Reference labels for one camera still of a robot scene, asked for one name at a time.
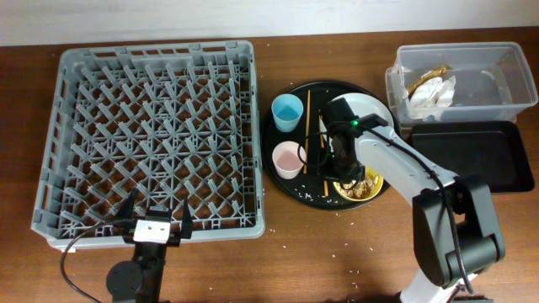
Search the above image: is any grey dishwasher rack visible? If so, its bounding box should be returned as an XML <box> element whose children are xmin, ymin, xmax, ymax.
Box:
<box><xmin>31</xmin><ymin>40</ymin><xmax>265</xmax><ymax>249</ymax></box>

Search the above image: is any clear plastic waste bin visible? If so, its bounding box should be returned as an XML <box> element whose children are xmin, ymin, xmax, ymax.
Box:
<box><xmin>386</xmin><ymin>42</ymin><xmax>538</xmax><ymax>127</ymax></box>

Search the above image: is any right wooden chopstick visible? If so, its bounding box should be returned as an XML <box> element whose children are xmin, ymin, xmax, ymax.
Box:
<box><xmin>318</xmin><ymin>112</ymin><xmax>329</xmax><ymax>198</ymax></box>

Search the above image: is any black rectangular waste tray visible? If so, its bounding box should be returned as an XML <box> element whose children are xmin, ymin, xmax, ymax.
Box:
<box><xmin>408</xmin><ymin>121</ymin><xmax>535</xmax><ymax>193</ymax></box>

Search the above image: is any food scraps and rice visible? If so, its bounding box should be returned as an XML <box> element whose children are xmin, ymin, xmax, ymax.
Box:
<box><xmin>337</xmin><ymin>175</ymin><xmax>378</xmax><ymax>199</ymax></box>

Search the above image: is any white napkin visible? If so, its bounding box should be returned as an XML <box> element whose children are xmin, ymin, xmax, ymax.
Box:
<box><xmin>407</xmin><ymin>76</ymin><xmax>456</xmax><ymax>121</ymax></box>

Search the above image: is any gold snack wrapper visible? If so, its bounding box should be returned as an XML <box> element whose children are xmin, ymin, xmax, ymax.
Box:
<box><xmin>406</xmin><ymin>65</ymin><xmax>452</xmax><ymax>96</ymax></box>

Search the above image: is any pink plastic cup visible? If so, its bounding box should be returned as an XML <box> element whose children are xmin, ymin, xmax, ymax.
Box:
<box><xmin>272</xmin><ymin>141</ymin><xmax>306</xmax><ymax>179</ymax></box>

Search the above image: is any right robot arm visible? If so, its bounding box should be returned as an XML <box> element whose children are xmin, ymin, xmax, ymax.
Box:
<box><xmin>316</xmin><ymin>97</ymin><xmax>505</xmax><ymax>302</ymax></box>

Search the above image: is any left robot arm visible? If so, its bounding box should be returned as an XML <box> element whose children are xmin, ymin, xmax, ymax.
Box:
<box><xmin>106</xmin><ymin>189</ymin><xmax>194</xmax><ymax>302</ymax></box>

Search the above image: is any round black tray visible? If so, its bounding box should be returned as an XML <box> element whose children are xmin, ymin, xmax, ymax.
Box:
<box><xmin>260</xmin><ymin>81</ymin><xmax>390</xmax><ymax>210</ymax></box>

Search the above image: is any left wooden chopstick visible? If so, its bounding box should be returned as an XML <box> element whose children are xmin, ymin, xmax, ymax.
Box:
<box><xmin>303</xmin><ymin>89</ymin><xmax>311</xmax><ymax>174</ymax></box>

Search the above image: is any grey round plate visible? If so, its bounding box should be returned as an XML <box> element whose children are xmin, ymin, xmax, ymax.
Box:
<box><xmin>319</xmin><ymin>93</ymin><xmax>395</xmax><ymax>132</ymax></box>

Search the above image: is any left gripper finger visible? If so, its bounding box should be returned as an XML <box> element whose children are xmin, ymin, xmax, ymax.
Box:
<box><xmin>180</xmin><ymin>196</ymin><xmax>194</xmax><ymax>239</ymax></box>
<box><xmin>120</xmin><ymin>189</ymin><xmax>137</xmax><ymax>220</ymax></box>

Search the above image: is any yellow plastic bowl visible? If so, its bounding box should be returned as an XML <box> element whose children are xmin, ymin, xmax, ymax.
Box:
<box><xmin>334</xmin><ymin>167</ymin><xmax>384</xmax><ymax>202</ymax></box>

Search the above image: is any light blue plastic cup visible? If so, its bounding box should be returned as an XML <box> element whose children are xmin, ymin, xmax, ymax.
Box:
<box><xmin>271</xmin><ymin>93</ymin><xmax>304</xmax><ymax>132</ymax></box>

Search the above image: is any wooden chopstick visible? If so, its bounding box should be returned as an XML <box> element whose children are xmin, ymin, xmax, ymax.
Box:
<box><xmin>318</xmin><ymin>112</ymin><xmax>329</xmax><ymax>198</ymax></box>
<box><xmin>303</xmin><ymin>89</ymin><xmax>311</xmax><ymax>174</ymax></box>

